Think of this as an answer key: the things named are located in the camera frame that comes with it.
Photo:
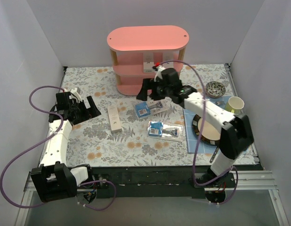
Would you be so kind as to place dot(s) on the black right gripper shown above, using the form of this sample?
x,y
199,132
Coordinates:
x,y
152,87

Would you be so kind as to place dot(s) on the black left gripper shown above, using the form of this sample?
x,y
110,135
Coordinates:
x,y
82,110

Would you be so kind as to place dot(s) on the slim white H razor box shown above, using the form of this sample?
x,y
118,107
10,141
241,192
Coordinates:
x,y
148,62

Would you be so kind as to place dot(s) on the Gillette razor blister pack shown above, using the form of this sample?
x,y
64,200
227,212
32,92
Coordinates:
x,y
145,109
165,131

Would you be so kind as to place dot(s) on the white Harry's razor box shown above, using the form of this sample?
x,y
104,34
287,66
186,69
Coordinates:
x,y
114,119

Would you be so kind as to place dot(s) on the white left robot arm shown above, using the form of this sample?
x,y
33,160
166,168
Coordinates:
x,y
52,179

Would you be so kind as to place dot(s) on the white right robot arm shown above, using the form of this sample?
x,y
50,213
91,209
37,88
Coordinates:
x,y
235,129

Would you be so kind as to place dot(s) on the pink three-tier wooden shelf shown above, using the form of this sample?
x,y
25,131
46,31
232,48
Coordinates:
x,y
128,44

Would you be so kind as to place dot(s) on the floral patterned tablecloth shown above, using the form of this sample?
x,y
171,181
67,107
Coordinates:
x,y
93,143

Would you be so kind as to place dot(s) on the floral patterned ceramic bowl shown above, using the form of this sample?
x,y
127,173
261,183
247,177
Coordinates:
x,y
215,89

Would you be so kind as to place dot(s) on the blue checkered cloth napkin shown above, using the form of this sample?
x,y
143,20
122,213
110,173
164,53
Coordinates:
x,y
192,138

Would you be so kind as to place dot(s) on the dark rimmed cream plate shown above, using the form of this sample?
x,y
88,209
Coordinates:
x,y
209,134

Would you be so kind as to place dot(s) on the yellow ceramic mug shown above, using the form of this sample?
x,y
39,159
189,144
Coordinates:
x,y
234,105

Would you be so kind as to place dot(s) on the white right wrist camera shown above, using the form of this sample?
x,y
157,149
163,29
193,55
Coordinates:
x,y
158,70

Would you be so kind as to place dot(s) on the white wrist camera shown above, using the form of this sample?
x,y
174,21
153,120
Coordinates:
x,y
158,70
76,93

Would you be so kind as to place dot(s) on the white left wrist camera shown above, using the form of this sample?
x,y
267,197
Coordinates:
x,y
76,93

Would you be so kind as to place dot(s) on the metal fork dark handle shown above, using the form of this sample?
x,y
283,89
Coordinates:
x,y
220,103

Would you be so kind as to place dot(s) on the dark handled table knife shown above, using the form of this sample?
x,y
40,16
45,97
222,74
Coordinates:
x,y
214,154

